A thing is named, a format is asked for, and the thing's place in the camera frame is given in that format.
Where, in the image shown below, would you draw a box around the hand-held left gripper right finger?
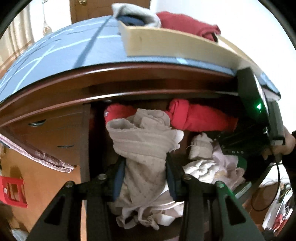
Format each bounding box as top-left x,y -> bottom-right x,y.
165,153 -> 265,241

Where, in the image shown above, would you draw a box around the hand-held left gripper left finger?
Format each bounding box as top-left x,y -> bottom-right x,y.
28,160 -> 126,241

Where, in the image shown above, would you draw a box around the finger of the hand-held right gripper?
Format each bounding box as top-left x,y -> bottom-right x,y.
219,144 -> 269,161
217,126 -> 270,146

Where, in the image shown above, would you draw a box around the green underwear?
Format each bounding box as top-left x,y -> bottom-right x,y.
235,156 -> 248,173

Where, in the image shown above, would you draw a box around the pale pink underwear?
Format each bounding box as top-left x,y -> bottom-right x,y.
211,142 -> 246,188

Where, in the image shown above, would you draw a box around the beige ribbed underwear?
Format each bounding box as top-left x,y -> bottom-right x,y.
184,159 -> 223,186

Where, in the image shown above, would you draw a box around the cream white underwear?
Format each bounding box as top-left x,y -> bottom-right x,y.
106,108 -> 184,230

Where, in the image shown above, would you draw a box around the beige socks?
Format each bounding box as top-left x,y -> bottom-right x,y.
188,133 -> 214,161

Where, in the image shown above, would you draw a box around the dark red underwear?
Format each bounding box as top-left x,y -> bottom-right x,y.
166,98 -> 239,133

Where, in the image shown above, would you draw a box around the shallow cardboard tray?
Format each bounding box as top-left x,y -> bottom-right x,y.
117,20 -> 264,77

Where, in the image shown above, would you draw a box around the navy blue underwear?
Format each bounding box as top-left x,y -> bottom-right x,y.
120,15 -> 149,26

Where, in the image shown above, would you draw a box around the grey underwear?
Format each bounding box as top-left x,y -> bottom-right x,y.
111,3 -> 162,28

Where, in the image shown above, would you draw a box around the wooden desk side drawer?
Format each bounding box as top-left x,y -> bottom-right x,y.
23,134 -> 90,163
5,109 -> 90,139

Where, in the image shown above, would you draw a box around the person's right hand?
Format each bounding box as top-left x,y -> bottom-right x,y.
262,127 -> 296,164

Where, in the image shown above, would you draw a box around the white plastic bag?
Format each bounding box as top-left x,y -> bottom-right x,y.
262,183 -> 295,234

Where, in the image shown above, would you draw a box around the red plastic stool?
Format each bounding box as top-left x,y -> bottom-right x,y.
0,176 -> 28,208

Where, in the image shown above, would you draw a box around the dark wooden desk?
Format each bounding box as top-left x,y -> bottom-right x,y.
0,60 -> 281,241

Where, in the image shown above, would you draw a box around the blue plaid tablecloth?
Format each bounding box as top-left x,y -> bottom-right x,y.
0,16 -> 281,102

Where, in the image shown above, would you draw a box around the brown wooden door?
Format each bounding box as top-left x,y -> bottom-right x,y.
70,0 -> 151,24

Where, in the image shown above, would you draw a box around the beige curtain tassel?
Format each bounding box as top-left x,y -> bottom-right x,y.
41,0 -> 52,36

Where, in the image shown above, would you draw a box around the beige floral curtain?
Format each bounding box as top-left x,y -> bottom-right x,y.
0,7 -> 35,72

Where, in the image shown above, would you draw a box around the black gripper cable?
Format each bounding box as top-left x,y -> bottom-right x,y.
252,160 -> 287,212

